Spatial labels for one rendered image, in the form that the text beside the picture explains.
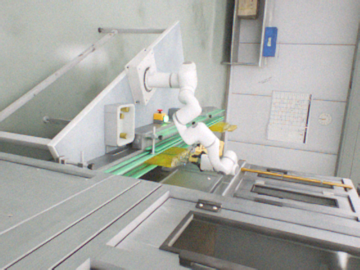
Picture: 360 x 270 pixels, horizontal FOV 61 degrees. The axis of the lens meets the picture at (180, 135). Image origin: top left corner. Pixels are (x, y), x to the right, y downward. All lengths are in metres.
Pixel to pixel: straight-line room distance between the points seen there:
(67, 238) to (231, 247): 0.31
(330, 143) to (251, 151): 1.79
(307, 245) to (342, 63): 7.01
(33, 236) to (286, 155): 7.35
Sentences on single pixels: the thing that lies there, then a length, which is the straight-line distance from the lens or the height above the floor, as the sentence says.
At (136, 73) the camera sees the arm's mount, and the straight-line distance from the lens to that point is 1.84.
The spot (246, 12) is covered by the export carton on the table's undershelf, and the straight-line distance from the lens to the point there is 7.15.
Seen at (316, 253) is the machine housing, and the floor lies 1.79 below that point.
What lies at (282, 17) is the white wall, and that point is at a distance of 7.70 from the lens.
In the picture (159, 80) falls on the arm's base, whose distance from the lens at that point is 1.89.
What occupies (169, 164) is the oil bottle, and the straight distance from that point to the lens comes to 1.82.
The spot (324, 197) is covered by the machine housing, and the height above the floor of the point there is 1.94.
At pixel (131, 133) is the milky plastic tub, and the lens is 1.83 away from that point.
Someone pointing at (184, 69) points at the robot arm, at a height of 1.11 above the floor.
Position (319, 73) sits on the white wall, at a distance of 7.57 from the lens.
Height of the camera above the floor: 1.72
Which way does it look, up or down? 20 degrees down
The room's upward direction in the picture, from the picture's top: 98 degrees clockwise
